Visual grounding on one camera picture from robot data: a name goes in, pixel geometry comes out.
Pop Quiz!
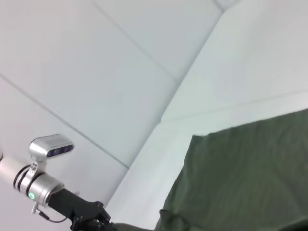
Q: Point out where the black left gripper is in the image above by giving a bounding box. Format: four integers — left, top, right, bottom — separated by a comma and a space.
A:
47, 188, 113, 231

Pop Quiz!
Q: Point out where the dark green FREE t-shirt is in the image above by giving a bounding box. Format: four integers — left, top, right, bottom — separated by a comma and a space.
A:
113, 110, 308, 231

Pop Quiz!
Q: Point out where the left wrist cable connector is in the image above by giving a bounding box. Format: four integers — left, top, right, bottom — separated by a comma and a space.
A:
30, 203, 71, 223

